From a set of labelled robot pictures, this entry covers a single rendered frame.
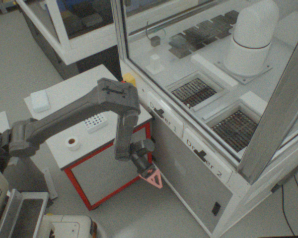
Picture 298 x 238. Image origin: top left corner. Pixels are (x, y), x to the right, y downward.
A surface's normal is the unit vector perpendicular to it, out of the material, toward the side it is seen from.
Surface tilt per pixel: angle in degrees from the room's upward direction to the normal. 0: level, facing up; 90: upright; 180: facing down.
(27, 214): 0
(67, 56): 90
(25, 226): 0
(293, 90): 90
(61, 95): 0
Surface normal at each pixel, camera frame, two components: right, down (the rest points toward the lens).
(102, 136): -0.04, -0.63
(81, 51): 0.56, 0.62
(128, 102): 0.57, -0.44
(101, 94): -0.54, -0.31
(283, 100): -0.83, 0.46
